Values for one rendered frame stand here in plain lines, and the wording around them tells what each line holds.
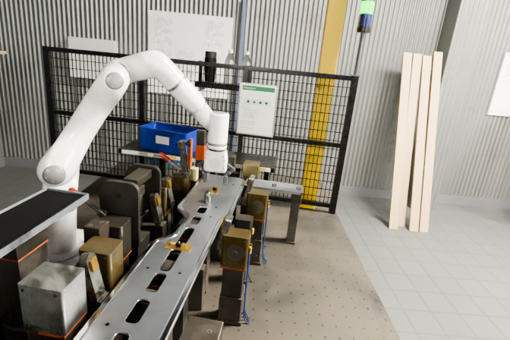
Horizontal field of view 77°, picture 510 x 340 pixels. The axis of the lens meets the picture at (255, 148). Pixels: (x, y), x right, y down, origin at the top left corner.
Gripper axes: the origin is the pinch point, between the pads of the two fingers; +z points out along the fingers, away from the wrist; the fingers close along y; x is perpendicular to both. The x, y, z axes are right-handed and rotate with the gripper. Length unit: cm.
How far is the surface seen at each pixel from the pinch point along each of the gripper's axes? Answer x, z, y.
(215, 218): -25.7, 4.5, 7.2
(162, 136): 36, -8, -40
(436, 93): 228, -38, 179
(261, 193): -6.4, -0.2, 22.1
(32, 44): 215, -45, -271
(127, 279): -65, 5, -7
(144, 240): -39.6, 9.2, -14.5
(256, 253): -8.1, 28.5, 23.3
